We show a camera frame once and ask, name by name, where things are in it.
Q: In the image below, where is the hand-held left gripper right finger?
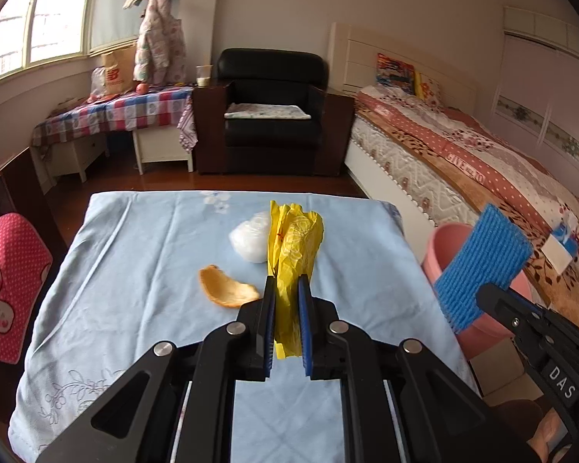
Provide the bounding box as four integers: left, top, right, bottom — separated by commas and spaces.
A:
296, 274, 536, 463

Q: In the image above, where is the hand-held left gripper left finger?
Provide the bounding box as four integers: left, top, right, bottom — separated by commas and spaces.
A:
36, 275, 277, 463

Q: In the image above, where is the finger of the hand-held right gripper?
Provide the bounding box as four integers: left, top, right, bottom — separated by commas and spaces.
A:
477, 283, 545, 343

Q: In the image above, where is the blue foam net sleeve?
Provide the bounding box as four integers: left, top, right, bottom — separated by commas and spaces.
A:
434, 204, 534, 333

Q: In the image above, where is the pink plastic basin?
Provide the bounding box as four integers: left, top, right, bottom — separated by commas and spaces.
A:
423, 223, 534, 360

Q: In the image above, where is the yellow plastic bag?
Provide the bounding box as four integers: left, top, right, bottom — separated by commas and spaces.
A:
265, 201, 325, 360

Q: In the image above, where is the person's right hand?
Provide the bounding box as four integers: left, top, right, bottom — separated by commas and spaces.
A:
528, 410, 576, 463

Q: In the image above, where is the orange peel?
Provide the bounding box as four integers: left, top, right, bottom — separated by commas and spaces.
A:
199, 264, 260, 309

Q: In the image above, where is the blue white tissue pack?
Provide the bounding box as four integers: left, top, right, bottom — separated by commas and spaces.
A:
543, 212, 579, 273

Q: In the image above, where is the clear plastic bag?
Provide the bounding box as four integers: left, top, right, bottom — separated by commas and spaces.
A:
228, 212, 273, 264

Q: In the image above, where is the pink patchwork quilt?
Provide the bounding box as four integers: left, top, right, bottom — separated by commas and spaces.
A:
354, 84, 579, 247

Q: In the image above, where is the light blue tablecloth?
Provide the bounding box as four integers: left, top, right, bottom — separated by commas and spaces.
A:
7, 190, 481, 463

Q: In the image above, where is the brown leaf-print sheet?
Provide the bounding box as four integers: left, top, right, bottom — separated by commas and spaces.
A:
354, 106, 579, 309

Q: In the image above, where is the white quilted mattress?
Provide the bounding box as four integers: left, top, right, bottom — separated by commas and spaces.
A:
350, 116, 575, 300

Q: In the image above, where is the dark wooden cabinet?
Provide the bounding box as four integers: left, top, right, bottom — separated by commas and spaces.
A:
318, 84, 355, 177
192, 81, 235, 175

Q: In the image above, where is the white desk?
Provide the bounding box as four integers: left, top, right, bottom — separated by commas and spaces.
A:
41, 128, 196, 184

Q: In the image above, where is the floral seat pad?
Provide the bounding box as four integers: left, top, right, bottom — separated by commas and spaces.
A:
223, 103, 313, 121

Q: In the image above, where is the white sliding-door wardrobe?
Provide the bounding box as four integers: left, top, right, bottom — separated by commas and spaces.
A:
492, 6, 579, 198

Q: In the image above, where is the yellow flower pillow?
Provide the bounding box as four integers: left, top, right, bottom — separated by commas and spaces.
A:
413, 72, 442, 104

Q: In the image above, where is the colourful printed pillow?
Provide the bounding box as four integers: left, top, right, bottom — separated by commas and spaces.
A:
376, 53, 416, 95

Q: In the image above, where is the checkered tablecloth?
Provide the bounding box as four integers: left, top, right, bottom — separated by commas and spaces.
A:
31, 86, 198, 157

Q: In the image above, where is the black leather armchair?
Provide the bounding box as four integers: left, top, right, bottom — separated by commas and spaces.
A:
215, 48, 330, 174

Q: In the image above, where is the red polka-dot cushion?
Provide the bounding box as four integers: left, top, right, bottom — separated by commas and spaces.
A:
0, 207, 54, 365

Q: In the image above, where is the bed with patterned bedding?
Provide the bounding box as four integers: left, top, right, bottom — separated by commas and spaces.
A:
327, 22, 579, 309

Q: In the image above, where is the dark wooden furniture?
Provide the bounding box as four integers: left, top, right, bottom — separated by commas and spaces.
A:
0, 147, 68, 261

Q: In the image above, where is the brown paper shopping bag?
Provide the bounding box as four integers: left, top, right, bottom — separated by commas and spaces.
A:
101, 43, 138, 96

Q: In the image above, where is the clear bag on desk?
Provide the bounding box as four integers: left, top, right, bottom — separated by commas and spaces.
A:
89, 68, 108, 100

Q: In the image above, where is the hanging floral padded jacket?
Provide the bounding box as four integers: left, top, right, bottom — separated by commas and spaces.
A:
132, 0, 186, 85

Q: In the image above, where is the grey roller blind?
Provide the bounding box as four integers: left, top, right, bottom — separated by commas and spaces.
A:
89, 0, 148, 56

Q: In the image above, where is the window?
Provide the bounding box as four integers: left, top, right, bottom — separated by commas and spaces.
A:
0, 0, 100, 90

